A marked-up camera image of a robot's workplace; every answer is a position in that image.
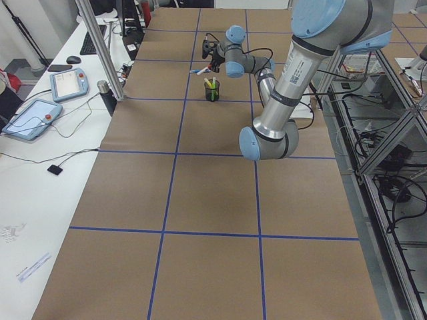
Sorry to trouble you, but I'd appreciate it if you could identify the black camera cable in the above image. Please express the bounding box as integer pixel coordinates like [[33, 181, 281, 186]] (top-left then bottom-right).
[[205, 33, 275, 74]]

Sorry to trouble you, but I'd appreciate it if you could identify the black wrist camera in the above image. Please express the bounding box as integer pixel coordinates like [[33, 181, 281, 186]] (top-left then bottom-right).
[[201, 39, 219, 59]]

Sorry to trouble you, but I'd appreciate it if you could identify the teach pendant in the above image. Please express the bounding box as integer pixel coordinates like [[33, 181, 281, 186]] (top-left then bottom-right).
[[49, 68, 89, 103], [2, 99, 63, 141]]

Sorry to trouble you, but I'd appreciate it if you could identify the red marker pen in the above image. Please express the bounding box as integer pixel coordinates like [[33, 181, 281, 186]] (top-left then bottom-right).
[[195, 67, 211, 75]]

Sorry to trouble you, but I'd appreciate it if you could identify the near teach pendant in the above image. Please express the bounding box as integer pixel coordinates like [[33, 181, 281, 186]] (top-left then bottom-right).
[[2, 99, 63, 141]]

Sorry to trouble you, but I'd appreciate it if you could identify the aluminium frame post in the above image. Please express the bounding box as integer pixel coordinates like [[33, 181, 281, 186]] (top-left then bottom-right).
[[75, 0, 125, 101]]

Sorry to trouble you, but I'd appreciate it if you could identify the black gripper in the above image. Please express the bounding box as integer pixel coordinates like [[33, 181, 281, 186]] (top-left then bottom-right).
[[208, 47, 225, 73]]

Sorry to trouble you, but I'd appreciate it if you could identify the black keyboard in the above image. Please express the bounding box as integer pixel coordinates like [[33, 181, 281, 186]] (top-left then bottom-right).
[[79, 25, 107, 55]]

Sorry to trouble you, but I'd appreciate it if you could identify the small black square pad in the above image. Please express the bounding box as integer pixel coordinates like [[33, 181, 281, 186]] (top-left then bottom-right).
[[47, 165, 63, 176]]

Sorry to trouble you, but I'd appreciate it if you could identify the black mesh pen cup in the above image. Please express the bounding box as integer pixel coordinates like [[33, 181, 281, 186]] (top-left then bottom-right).
[[204, 80, 220, 102]]

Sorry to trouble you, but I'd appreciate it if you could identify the black water bottle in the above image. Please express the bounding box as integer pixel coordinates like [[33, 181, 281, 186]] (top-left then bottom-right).
[[97, 80, 117, 117]]

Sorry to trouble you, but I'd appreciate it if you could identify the far teach pendant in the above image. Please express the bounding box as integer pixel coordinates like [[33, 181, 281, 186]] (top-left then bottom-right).
[[49, 68, 89, 103]]

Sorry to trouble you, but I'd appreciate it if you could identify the black computer mouse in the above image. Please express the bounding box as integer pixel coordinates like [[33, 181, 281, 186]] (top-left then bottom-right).
[[66, 55, 81, 65]]

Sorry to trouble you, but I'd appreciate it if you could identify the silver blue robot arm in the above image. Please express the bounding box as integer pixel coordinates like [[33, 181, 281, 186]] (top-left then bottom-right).
[[202, 0, 394, 161]]

